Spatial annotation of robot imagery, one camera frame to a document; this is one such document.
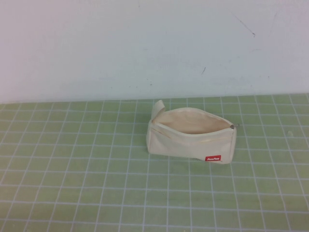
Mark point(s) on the cream fabric pencil case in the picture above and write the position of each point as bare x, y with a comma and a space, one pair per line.
181, 149

